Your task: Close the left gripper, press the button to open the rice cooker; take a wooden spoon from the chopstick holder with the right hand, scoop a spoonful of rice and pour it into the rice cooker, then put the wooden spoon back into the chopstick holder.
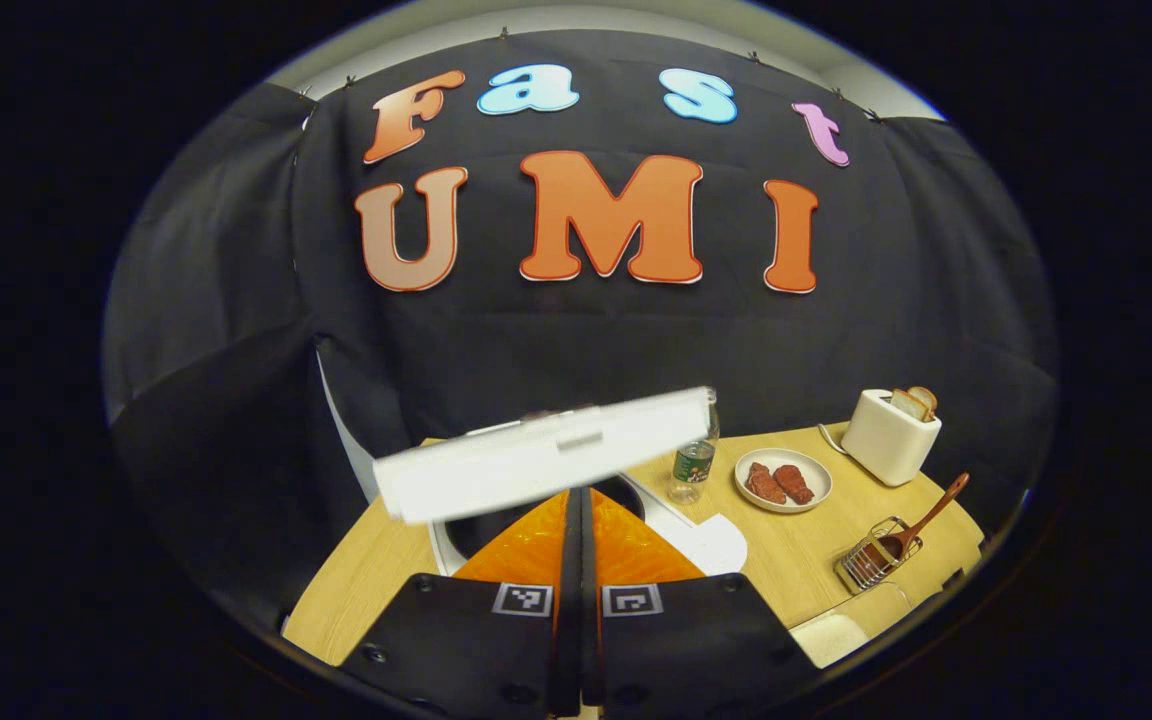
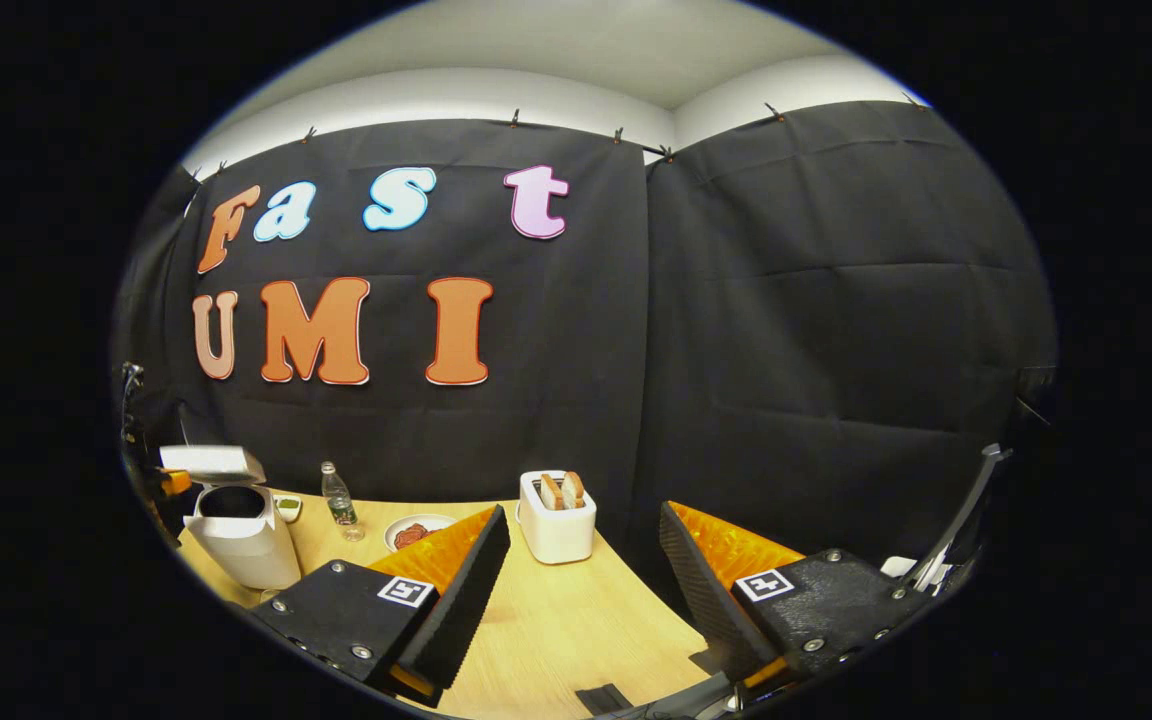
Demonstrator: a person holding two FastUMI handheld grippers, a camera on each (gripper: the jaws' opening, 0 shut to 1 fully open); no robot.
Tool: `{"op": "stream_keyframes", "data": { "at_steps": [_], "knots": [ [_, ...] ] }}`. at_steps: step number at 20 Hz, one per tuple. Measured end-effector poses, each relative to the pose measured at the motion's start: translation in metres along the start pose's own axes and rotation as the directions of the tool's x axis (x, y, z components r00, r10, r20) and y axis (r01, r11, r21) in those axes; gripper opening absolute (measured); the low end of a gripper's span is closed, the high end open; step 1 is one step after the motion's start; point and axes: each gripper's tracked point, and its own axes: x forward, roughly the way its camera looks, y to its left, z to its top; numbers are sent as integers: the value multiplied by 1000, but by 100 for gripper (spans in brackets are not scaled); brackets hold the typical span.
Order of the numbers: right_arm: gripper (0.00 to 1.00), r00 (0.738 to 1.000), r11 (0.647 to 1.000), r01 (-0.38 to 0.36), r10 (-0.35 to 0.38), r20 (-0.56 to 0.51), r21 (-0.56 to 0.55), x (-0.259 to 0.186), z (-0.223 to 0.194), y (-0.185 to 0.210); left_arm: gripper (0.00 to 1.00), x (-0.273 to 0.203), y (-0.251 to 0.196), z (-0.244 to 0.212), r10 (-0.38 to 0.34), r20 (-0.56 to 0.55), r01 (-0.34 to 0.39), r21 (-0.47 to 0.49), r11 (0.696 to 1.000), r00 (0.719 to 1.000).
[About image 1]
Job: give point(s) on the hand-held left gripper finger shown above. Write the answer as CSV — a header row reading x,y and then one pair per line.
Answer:
x,y
570,620
589,620

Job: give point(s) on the white rice cooker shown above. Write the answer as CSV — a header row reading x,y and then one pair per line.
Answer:
x,y
496,470

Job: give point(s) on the clear box of rice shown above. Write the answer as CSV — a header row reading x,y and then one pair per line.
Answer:
x,y
836,635

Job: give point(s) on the brown wooden spoon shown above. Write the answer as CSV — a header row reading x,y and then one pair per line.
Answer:
x,y
921,525

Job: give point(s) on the clear plastic water bottle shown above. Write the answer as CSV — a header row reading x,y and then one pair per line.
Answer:
x,y
691,465

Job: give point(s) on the red meat piece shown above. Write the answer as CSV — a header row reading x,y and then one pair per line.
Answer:
x,y
796,484
764,483

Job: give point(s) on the white round plate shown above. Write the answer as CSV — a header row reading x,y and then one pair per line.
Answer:
x,y
821,480

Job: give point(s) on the black backdrop cloth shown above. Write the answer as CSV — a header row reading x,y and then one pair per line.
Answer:
x,y
536,340

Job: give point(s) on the white toaster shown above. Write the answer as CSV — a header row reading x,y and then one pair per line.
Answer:
x,y
886,445

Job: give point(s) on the toast slice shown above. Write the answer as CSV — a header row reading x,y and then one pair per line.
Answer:
x,y
926,397
906,405

